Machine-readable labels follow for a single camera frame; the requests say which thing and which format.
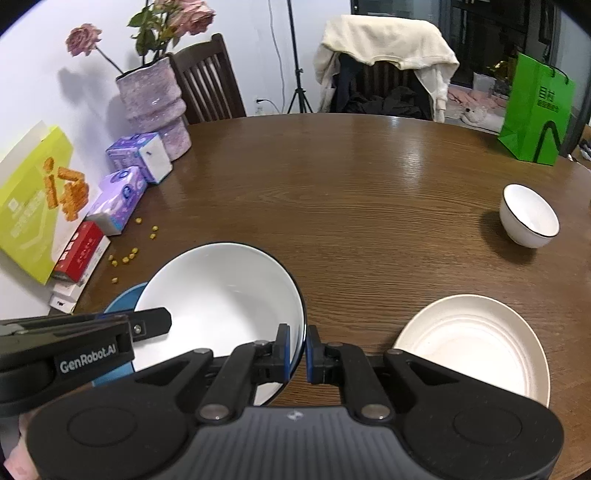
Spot flat purple tissue pack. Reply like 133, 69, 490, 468
86, 166, 147, 236

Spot pink cloth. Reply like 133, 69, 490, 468
448, 88, 509, 116

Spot sliding glass door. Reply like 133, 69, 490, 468
349, 0, 591, 125

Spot blue bowl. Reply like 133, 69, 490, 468
92, 282, 149, 387

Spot white box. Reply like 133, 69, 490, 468
47, 272, 93, 315

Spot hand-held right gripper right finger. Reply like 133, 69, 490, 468
305, 324, 460, 422

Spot white bowl with black rim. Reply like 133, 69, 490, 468
499, 183, 561, 249
134, 242, 306, 407

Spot green paper bag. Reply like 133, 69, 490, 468
498, 52, 577, 167

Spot cream jacket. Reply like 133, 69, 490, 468
314, 14, 460, 123

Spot scattered yellow snack bits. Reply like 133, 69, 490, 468
108, 217, 160, 284

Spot purple and white tissue pack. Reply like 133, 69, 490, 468
105, 131, 172, 185

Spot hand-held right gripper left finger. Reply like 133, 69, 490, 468
134, 323, 294, 424

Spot red box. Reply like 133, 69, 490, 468
50, 220, 112, 283

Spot person's left hand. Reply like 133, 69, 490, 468
0, 411, 40, 480

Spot yellow-green snack box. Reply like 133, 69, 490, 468
0, 121, 102, 285

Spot dried pink rose bouquet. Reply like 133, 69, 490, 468
65, 0, 217, 75

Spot white plush toy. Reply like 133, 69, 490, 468
461, 105, 490, 125

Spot studio light on tripod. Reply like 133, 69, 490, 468
284, 0, 315, 114

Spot cream plate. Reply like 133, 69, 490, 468
392, 294, 551, 408

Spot dark wooden chair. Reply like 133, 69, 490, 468
167, 33, 247, 125

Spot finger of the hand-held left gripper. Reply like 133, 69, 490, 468
124, 308, 172, 343

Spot wooden chair with cushion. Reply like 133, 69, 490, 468
332, 51, 435, 121

